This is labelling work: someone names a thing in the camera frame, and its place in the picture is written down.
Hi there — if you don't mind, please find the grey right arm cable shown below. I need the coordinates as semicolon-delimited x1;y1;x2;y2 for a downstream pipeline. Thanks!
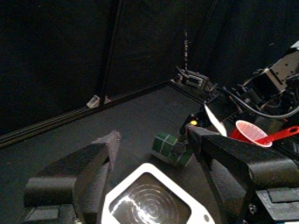
220;86;299;121

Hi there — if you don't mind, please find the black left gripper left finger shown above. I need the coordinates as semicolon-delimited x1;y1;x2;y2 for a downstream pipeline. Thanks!
22;129;123;224

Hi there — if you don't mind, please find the black cloth curtain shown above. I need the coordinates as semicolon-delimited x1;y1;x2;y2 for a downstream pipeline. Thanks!
0;0;299;135

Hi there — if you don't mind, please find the thin camera cable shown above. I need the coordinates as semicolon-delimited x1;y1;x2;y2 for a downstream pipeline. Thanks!
181;29;191;71

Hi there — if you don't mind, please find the red spoon handle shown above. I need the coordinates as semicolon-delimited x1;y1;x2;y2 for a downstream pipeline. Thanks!
255;125;299;146

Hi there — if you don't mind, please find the red plastic cup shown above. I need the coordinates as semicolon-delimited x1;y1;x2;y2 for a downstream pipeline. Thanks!
228;120;273;148

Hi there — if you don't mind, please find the black clamp mount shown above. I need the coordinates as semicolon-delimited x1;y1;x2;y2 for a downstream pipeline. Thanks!
173;66;216;93

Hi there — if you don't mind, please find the black table edge rail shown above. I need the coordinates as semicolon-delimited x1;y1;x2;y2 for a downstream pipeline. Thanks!
0;80;173;148

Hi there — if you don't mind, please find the white corner bracket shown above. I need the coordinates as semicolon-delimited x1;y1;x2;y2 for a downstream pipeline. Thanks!
85;94;101;109

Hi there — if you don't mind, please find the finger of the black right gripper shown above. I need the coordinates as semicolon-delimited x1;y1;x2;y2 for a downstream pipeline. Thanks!
179;114;205;144

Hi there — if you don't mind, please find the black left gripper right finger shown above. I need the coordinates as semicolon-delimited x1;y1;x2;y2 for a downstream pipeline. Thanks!
185;125;299;224

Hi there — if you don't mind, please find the black vertical frame post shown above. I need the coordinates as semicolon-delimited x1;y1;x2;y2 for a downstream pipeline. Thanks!
96;0;125;102

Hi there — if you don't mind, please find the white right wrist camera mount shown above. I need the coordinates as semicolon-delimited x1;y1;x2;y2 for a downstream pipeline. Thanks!
203;103;229;137

